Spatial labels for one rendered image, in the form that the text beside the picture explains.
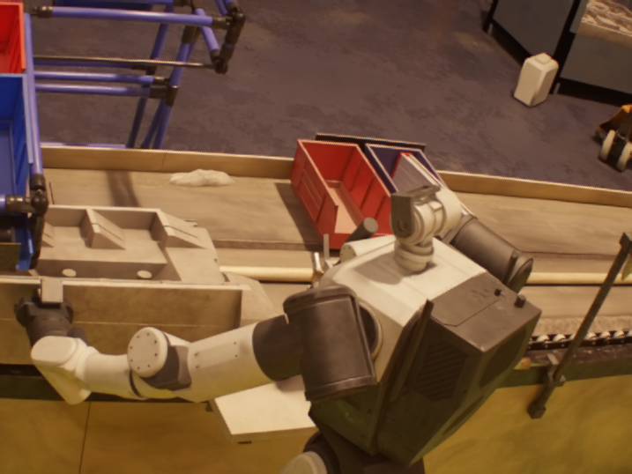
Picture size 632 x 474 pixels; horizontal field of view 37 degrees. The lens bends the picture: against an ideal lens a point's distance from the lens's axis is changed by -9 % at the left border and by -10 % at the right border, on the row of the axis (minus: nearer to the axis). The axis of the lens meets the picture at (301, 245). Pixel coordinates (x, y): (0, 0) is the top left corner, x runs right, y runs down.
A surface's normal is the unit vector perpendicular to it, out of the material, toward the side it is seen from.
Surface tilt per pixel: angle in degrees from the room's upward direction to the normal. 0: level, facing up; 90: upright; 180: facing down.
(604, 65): 90
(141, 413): 90
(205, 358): 58
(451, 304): 5
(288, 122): 0
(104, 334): 80
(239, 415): 0
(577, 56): 90
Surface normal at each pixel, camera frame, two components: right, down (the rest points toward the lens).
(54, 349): -0.41, -0.70
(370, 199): -0.90, -0.06
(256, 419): 0.28, -0.79
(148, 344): -0.53, -0.31
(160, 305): 0.36, 0.47
